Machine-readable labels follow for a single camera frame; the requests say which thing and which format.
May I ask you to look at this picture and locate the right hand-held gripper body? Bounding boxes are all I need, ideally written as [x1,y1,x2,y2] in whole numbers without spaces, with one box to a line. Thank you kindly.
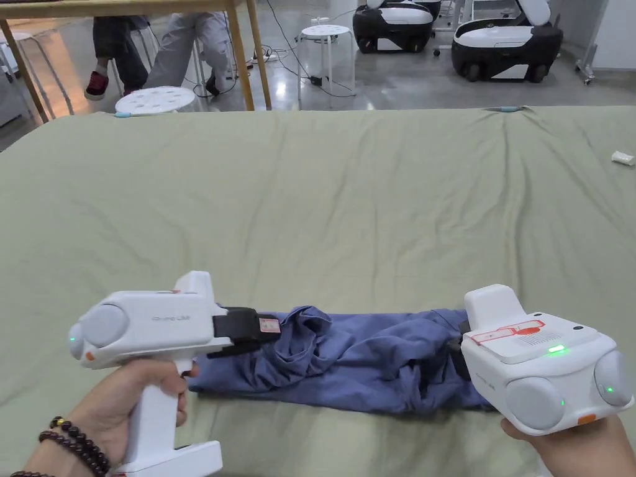
[459,284,636,438]

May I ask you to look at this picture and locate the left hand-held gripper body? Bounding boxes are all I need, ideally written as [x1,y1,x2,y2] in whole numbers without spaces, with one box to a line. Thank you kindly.
[68,270,234,477]

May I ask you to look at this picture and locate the blue shirt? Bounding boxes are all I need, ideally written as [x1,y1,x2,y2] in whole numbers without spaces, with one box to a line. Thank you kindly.
[188,305,499,414]

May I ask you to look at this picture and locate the person's left forearm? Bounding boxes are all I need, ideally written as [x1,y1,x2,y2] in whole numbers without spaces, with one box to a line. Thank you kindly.
[0,414,111,477]

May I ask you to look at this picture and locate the person's right hand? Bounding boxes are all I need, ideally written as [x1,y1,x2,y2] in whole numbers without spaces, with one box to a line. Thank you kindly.
[501,412,636,477]

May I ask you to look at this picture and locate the person's left hand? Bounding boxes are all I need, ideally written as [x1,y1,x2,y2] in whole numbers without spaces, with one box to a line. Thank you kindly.
[61,358,201,473]

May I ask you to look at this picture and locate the bed with pale green sheet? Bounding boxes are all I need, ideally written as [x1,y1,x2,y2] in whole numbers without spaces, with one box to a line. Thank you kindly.
[0,106,636,477]

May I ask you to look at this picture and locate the white round stool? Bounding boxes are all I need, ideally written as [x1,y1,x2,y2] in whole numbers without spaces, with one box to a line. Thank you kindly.
[114,85,196,116]
[296,19,357,98]

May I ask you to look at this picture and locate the wooden table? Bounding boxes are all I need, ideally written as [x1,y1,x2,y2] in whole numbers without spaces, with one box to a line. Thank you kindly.
[0,0,273,124]

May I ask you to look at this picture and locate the white stand with casters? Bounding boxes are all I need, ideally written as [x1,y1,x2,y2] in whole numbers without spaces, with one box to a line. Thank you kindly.
[575,0,599,85]

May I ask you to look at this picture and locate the black and white robot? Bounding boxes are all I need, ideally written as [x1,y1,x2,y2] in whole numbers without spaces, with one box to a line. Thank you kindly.
[352,0,435,55]
[450,0,565,83]

